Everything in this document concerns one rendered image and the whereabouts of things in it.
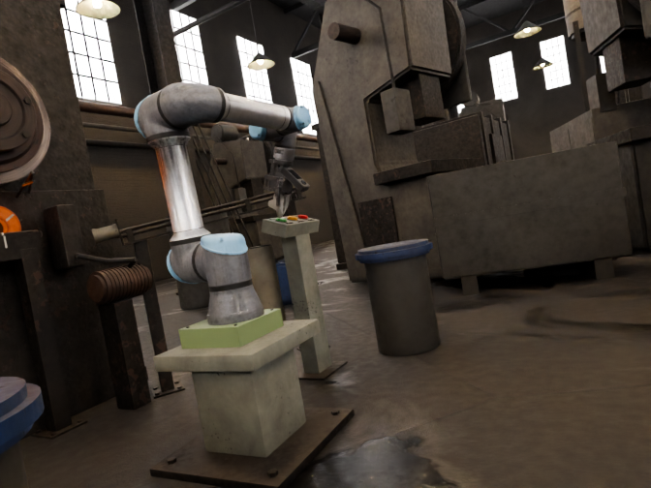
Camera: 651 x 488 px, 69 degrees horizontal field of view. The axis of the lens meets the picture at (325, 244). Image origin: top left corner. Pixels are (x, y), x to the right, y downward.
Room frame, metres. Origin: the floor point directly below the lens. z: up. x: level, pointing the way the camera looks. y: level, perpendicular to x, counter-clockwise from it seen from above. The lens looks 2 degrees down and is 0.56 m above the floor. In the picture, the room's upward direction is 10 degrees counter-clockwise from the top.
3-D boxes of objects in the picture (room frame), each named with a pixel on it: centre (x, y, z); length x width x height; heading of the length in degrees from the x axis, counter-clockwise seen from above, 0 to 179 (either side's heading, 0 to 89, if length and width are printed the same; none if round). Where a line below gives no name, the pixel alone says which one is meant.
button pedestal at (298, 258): (1.82, 0.11, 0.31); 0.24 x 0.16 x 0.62; 150
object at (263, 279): (1.87, 0.27, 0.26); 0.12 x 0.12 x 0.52
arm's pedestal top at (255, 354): (1.27, 0.27, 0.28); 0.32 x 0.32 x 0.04; 62
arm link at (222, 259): (1.27, 0.27, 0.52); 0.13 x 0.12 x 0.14; 51
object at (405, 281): (1.94, -0.27, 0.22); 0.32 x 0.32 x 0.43
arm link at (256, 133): (1.62, 0.12, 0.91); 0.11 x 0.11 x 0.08; 51
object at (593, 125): (4.22, -2.56, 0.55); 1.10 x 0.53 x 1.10; 170
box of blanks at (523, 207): (3.07, -1.26, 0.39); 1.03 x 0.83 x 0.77; 75
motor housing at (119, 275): (1.82, 0.80, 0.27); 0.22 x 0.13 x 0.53; 150
